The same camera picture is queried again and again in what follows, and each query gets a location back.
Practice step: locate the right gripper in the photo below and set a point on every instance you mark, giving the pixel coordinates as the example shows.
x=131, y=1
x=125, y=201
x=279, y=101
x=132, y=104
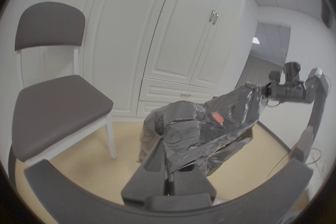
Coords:
x=278, y=93

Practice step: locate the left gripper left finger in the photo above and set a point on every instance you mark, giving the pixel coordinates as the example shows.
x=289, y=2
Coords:
x=147, y=178

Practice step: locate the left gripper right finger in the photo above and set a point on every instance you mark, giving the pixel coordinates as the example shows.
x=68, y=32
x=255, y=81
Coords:
x=191, y=183

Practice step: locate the black plastic bag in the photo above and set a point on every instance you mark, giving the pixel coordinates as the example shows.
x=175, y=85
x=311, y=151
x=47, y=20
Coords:
x=199, y=133

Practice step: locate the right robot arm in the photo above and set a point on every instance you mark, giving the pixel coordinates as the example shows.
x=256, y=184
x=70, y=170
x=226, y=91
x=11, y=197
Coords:
x=319, y=112

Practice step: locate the grey and white chair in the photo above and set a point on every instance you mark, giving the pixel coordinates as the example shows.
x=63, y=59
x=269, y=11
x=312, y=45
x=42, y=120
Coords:
x=57, y=104

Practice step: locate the white wardrobe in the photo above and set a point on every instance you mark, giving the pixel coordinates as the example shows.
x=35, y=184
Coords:
x=178, y=34

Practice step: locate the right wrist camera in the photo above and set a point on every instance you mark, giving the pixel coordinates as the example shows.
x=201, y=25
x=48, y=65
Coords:
x=275, y=76

